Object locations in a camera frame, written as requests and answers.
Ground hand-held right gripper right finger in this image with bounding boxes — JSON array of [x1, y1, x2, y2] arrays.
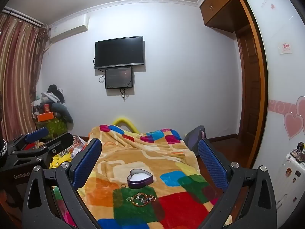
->
[[197, 138, 277, 229]]

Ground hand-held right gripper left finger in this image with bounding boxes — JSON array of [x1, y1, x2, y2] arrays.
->
[[22, 138, 103, 229]]

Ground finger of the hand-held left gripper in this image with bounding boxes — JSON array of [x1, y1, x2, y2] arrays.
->
[[7, 127, 49, 152], [11, 133, 74, 170]]

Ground purple heart-shaped tin box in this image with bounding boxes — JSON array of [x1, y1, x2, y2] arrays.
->
[[127, 169, 153, 188]]

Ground beaded charm bracelet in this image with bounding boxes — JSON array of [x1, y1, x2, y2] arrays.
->
[[132, 194, 148, 206]]

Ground green storage box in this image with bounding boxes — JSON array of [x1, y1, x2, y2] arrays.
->
[[36, 118, 68, 139]]

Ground orange cardboard box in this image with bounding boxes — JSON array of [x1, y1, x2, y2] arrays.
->
[[37, 112, 55, 122]]

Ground brown striped cloth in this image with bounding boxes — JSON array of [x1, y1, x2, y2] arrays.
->
[[71, 136, 87, 153]]

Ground yellow cloth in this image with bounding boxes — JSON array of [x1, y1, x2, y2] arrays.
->
[[49, 153, 73, 170]]

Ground grey backpack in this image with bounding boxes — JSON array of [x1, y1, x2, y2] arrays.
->
[[183, 125, 206, 158]]

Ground pile of clothes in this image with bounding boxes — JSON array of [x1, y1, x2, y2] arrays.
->
[[30, 84, 66, 115]]

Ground yellow foam tube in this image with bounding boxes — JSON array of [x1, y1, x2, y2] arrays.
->
[[112, 117, 140, 133]]

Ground colourful patchwork fleece blanket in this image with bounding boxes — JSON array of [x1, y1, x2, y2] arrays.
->
[[76, 124, 233, 229]]

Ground striped red curtain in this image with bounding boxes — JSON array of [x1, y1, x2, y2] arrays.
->
[[0, 13, 49, 144]]

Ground white suitcase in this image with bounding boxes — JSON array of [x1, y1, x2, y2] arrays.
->
[[274, 148, 305, 220]]

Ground brown wooden door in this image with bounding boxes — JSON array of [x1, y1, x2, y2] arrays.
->
[[236, 27, 261, 139]]

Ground small dark bottles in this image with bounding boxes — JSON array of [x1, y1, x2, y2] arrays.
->
[[289, 142, 305, 163]]

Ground white air conditioner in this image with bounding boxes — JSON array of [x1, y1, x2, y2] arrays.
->
[[49, 14, 90, 44]]

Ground white heart-print sliding door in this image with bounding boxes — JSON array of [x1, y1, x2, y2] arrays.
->
[[239, 0, 305, 172]]

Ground dark curtain rod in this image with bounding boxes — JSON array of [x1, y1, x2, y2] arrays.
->
[[1, 7, 48, 28]]

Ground white paper sticker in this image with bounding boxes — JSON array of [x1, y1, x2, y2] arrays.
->
[[279, 42, 292, 54]]

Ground wooden overhead cabinet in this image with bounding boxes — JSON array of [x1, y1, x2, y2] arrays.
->
[[200, 0, 256, 32]]

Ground black hanging cable bundle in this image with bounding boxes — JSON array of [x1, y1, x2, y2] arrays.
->
[[120, 87, 130, 101]]

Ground small black wall monitor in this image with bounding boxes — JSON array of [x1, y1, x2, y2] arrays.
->
[[105, 67, 133, 90]]

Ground black wall television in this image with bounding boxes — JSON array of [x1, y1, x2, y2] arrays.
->
[[94, 36, 145, 70]]

